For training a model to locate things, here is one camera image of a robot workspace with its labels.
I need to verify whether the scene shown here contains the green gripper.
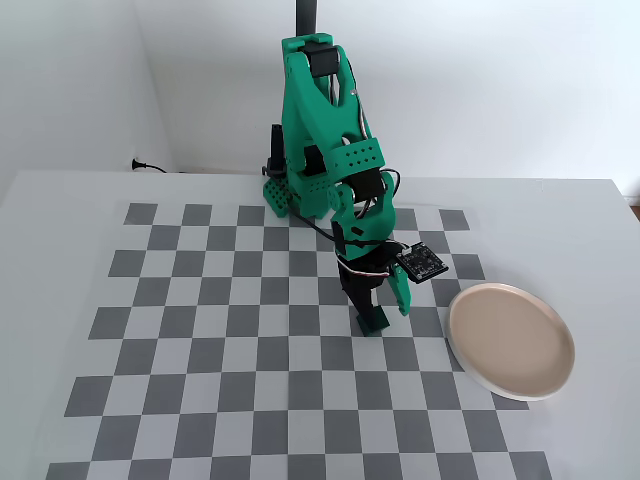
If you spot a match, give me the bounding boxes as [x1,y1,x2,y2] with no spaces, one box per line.
[332,208,413,320]

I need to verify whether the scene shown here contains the dark green dice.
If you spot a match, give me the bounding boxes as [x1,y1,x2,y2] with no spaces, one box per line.
[355,307,392,338]

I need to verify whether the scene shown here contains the beige round plate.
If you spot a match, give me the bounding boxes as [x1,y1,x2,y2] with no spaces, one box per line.
[446,282,576,402]

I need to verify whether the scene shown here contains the grey checkerboard mat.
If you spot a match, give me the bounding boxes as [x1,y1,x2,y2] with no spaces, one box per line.
[47,202,554,480]

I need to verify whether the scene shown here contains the black table clamp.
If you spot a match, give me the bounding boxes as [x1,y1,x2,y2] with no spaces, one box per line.
[260,123,289,180]

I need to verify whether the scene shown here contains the black vertical pole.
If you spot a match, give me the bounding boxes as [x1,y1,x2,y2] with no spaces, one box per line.
[294,0,320,38]

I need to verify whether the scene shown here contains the black wrist camera board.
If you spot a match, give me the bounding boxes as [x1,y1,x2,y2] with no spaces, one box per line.
[396,240,449,286]

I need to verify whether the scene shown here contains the black camera cable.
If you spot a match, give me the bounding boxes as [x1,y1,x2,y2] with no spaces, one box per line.
[288,207,339,244]

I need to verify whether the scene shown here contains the black wall plug cable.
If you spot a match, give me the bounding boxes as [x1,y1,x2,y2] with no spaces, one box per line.
[130,157,169,175]

